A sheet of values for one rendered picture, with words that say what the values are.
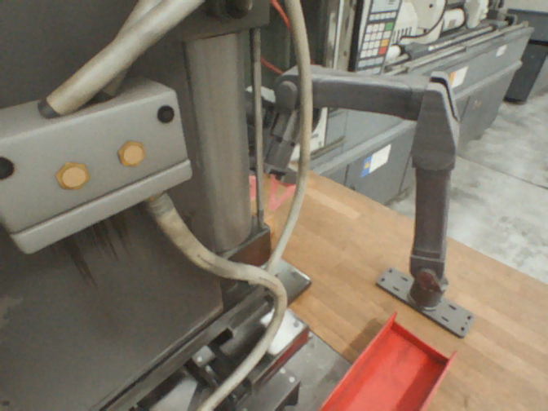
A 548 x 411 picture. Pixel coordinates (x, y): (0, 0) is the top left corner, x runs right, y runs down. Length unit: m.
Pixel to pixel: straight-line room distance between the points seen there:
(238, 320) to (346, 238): 0.54
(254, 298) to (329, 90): 0.35
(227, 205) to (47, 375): 0.18
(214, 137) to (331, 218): 0.74
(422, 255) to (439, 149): 0.23
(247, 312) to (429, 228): 0.38
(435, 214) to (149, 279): 0.51
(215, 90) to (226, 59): 0.02
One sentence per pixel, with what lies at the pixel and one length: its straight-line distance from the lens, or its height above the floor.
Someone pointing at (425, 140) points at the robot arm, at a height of 1.29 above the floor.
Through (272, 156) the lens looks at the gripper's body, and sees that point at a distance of 0.63.
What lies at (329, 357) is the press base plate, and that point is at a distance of 0.71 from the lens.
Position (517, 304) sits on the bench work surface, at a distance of 0.93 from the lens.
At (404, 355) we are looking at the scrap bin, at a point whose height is 0.91.
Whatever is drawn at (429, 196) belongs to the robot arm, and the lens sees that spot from 0.63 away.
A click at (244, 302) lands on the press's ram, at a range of 0.42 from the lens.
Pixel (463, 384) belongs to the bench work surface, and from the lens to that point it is 0.76.
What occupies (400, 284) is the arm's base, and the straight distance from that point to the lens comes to 0.84.
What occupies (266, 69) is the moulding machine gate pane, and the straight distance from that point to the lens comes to 1.15.
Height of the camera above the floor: 1.52
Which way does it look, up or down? 38 degrees down
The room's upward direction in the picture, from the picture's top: straight up
